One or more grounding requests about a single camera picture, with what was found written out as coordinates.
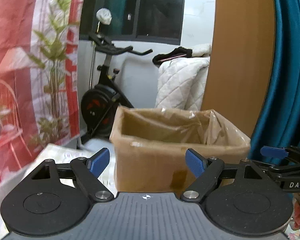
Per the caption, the person's right hand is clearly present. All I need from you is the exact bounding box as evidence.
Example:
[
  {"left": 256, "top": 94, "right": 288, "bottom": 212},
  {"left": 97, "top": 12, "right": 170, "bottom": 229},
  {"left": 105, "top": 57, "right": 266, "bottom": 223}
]
[{"left": 291, "top": 199, "right": 300, "bottom": 230}]

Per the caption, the brown cardboard box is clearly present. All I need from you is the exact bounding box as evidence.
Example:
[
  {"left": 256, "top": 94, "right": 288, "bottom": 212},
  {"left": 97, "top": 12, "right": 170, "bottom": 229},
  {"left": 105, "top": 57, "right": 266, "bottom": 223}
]
[{"left": 110, "top": 106, "right": 250, "bottom": 194}]

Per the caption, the wooden board panel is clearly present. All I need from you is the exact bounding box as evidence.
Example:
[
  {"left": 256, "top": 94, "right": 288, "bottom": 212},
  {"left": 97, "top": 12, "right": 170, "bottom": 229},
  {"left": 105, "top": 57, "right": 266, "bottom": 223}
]
[{"left": 202, "top": 0, "right": 275, "bottom": 137}]

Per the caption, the white cloth on pole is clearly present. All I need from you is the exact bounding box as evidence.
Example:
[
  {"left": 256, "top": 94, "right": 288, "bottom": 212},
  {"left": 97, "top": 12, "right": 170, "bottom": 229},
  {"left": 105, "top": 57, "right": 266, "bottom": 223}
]
[{"left": 96, "top": 8, "right": 112, "bottom": 25}]

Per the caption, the teal curtain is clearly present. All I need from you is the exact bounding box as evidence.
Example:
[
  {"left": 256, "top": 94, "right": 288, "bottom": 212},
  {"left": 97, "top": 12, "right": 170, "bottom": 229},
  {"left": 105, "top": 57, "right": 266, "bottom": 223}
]
[{"left": 249, "top": 0, "right": 300, "bottom": 163}]

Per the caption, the white quilted blanket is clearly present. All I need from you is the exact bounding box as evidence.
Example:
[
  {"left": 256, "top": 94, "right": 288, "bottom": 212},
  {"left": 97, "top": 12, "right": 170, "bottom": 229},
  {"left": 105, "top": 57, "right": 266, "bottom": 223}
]
[{"left": 155, "top": 43, "right": 211, "bottom": 111}]

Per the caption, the black garment with pink trim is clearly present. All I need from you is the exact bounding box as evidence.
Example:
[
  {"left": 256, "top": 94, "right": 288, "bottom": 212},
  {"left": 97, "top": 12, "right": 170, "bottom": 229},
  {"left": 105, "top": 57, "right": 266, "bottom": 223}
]
[{"left": 152, "top": 47, "right": 192, "bottom": 66}]

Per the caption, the dark window frame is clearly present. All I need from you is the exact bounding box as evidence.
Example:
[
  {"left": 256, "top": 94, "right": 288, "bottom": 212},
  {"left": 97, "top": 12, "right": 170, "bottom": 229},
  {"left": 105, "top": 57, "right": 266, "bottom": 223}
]
[{"left": 79, "top": 0, "right": 185, "bottom": 45}]

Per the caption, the black exercise bike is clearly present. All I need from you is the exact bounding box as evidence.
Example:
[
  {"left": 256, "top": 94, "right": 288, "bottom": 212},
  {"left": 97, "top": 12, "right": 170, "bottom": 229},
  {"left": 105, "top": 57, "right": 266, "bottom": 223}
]
[{"left": 81, "top": 32, "right": 153, "bottom": 144}]

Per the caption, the checkered cartoon bed sheet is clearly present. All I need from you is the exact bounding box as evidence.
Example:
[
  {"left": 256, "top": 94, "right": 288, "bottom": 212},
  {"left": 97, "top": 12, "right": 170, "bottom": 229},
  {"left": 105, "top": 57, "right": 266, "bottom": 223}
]
[{"left": 0, "top": 140, "right": 117, "bottom": 239}]

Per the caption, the red printed backdrop cloth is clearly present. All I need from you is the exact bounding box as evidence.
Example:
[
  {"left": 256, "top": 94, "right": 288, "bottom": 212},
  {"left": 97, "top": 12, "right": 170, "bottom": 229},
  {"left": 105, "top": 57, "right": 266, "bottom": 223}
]
[{"left": 0, "top": 0, "right": 84, "bottom": 184}]

